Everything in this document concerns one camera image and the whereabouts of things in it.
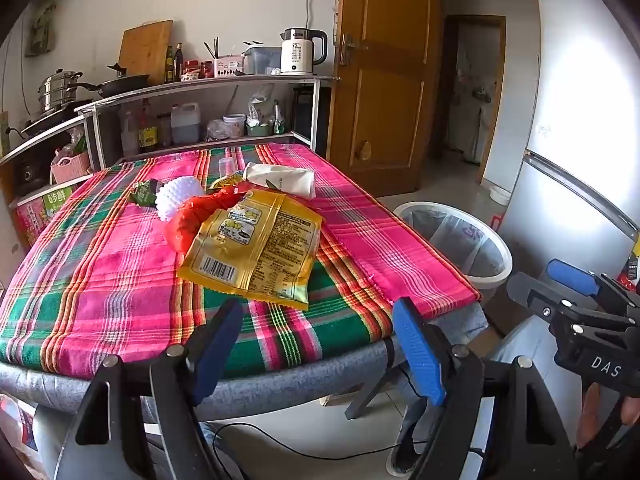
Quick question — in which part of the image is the white electric kettle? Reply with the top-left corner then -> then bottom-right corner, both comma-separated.
279,27 -> 328,77

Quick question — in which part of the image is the metal door handle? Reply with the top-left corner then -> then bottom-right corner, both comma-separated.
340,34 -> 368,67

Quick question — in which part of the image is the yellow label oil bottle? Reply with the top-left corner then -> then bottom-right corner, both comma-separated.
137,99 -> 160,153

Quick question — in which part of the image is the clear plastic storage container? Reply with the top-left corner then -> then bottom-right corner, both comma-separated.
243,44 -> 282,76

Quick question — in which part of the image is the white green food bag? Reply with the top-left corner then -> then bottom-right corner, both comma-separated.
247,91 -> 277,126

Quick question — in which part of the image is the black cooker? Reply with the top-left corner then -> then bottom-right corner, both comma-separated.
12,157 -> 46,196

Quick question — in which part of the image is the white trash bin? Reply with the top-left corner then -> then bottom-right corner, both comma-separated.
392,201 -> 513,306

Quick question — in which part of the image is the black stove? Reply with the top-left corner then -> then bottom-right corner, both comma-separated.
20,102 -> 93,136

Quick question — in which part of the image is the white jerrycan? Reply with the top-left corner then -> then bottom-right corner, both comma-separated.
170,102 -> 201,145

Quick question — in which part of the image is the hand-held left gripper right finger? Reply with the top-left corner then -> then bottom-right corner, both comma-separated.
391,296 -> 576,480

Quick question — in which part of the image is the silver refrigerator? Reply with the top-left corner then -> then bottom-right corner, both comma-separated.
497,0 -> 640,281

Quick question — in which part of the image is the metal shelf rack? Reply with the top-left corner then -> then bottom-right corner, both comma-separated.
0,74 -> 341,201

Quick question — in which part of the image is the white plastic tub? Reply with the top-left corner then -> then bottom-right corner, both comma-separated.
222,113 -> 247,138

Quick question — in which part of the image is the wall poster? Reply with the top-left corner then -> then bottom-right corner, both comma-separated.
25,2 -> 57,57

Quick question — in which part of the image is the green red cardboard box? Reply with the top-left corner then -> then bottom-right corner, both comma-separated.
15,180 -> 91,248

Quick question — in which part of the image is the pink woven basket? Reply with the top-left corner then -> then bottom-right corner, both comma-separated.
50,151 -> 92,185

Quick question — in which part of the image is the clear plastic bottle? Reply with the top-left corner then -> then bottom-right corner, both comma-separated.
120,110 -> 140,157

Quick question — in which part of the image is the wooden door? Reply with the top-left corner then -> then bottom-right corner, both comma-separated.
325,0 -> 443,198

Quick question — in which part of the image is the plastic bag of vegetables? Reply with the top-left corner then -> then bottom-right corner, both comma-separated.
55,127 -> 88,158

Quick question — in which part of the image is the clear bin liner bag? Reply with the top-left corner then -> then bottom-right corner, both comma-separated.
400,206 -> 507,277

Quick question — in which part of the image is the white foam fruit net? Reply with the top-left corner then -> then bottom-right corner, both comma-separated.
155,176 -> 206,222

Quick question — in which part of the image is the grey table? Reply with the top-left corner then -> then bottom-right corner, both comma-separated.
0,305 -> 488,423

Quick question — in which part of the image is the white tissue pack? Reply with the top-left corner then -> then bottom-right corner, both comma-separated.
242,162 -> 317,200

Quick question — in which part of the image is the wooden door frame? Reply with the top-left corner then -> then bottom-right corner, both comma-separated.
442,15 -> 507,184

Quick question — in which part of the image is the pink utensil holder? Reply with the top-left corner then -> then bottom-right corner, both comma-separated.
214,55 -> 246,78

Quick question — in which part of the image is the gold snack wrapper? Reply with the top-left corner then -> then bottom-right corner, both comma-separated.
209,172 -> 246,191

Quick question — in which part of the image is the wooden cutting board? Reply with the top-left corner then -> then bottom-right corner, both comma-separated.
117,20 -> 174,86

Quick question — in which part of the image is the black floor cable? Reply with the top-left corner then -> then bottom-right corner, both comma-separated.
200,420 -> 486,480

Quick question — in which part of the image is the person's right hand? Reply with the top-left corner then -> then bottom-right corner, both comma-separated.
575,382 -> 640,453

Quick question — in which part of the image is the red plastic bag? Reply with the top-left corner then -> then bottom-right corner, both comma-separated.
165,183 -> 261,253

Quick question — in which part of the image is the yellow snack bag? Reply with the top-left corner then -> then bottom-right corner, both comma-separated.
176,189 -> 324,311

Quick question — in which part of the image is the black frying pan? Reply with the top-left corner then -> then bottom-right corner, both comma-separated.
75,74 -> 151,99

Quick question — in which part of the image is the crumpled plastic bag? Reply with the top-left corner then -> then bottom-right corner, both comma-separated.
206,119 -> 233,142

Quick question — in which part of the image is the green snack packet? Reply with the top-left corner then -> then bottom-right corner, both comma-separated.
127,179 -> 163,208

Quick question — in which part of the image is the steel steamer pot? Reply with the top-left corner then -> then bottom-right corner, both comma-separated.
37,69 -> 83,113

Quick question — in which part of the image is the black appliance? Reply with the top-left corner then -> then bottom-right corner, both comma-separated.
292,87 -> 332,153

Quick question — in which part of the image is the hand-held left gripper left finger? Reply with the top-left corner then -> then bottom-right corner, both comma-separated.
54,297 -> 246,480

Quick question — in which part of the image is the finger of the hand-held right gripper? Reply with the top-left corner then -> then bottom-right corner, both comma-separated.
546,258 -> 640,318
506,271 -> 637,347

